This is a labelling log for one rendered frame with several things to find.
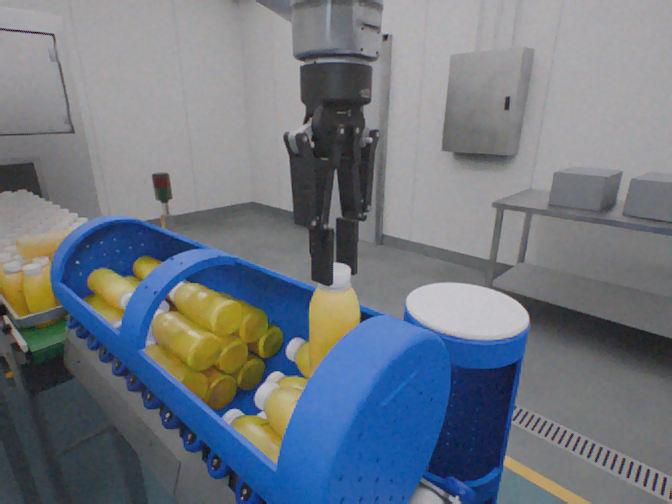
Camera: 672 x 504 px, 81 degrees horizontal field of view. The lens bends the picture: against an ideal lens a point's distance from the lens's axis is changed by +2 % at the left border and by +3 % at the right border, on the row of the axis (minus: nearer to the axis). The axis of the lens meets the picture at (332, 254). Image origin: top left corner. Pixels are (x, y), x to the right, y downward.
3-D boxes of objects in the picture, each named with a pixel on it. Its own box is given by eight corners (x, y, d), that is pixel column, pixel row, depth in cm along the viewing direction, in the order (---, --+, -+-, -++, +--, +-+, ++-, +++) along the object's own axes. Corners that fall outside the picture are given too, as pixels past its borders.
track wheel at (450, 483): (470, 503, 54) (475, 489, 54) (439, 484, 56) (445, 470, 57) (475, 508, 57) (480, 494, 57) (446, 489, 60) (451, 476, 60)
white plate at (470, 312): (386, 291, 102) (385, 295, 103) (454, 347, 78) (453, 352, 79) (472, 276, 112) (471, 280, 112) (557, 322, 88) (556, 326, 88)
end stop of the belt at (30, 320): (23, 329, 102) (20, 318, 101) (22, 328, 102) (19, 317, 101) (171, 282, 130) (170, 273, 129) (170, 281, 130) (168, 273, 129)
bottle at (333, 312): (361, 377, 56) (364, 271, 51) (355, 409, 50) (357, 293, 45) (315, 371, 57) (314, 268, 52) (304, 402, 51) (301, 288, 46)
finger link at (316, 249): (325, 213, 43) (306, 217, 41) (325, 256, 45) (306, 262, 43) (315, 211, 44) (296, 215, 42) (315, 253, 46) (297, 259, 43)
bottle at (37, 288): (32, 331, 110) (16, 277, 105) (34, 321, 116) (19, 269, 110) (60, 325, 114) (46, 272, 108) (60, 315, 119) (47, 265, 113)
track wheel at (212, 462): (229, 455, 60) (239, 455, 61) (213, 440, 62) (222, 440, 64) (216, 485, 59) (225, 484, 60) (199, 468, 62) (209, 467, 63)
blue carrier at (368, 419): (325, 621, 44) (312, 422, 33) (67, 338, 99) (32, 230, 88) (445, 456, 63) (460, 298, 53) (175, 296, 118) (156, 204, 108)
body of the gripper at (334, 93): (336, 56, 35) (335, 163, 38) (390, 65, 41) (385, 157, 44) (280, 63, 40) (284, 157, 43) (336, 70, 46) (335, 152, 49)
